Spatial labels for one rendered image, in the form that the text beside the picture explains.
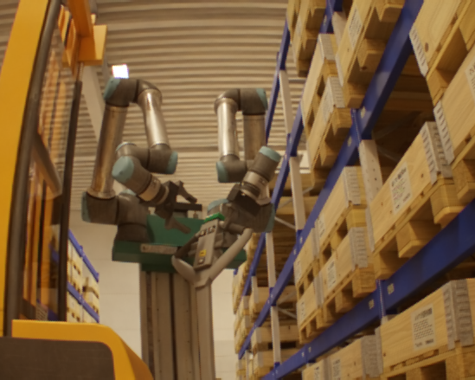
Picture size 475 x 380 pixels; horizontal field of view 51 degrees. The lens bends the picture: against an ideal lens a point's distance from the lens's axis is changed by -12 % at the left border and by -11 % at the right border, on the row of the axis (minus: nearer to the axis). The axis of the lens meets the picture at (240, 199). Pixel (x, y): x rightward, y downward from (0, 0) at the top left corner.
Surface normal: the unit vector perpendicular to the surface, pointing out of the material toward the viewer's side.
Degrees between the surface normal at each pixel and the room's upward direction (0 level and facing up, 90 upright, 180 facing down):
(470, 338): 90
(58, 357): 90
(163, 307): 90
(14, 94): 90
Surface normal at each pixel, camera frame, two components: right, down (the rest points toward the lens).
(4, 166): 0.07, -0.40
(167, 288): 0.34, -0.39
